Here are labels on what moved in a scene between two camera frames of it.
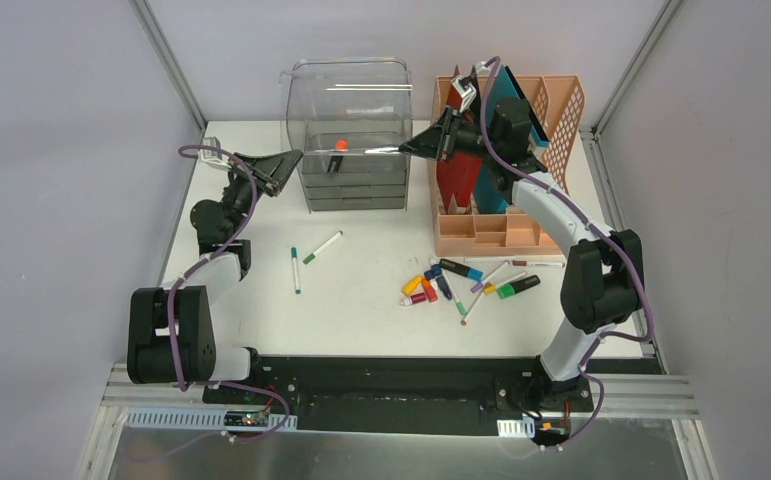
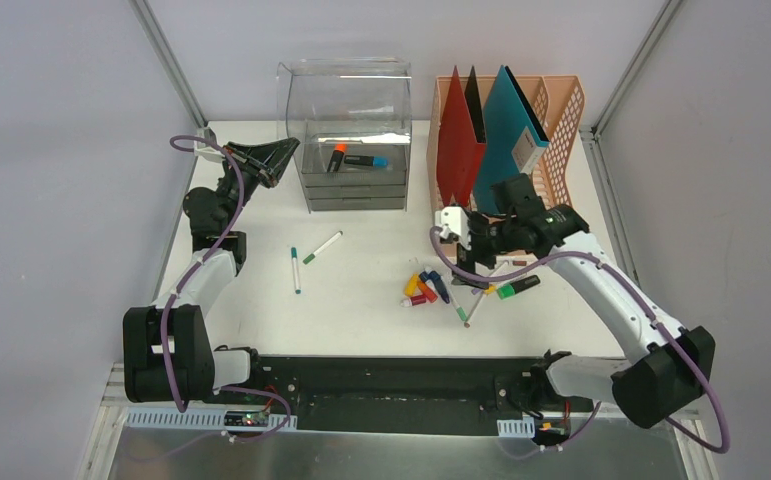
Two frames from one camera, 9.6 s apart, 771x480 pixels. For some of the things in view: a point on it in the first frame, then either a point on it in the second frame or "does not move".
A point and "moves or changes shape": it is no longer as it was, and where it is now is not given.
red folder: [458, 175] does not move
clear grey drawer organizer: [349, 118] does not move
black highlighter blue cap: [461, 269] moves or changes shape
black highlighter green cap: [506, 291] does not move
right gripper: [438, 140] → [467, 259]
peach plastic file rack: [556, 102] does not move
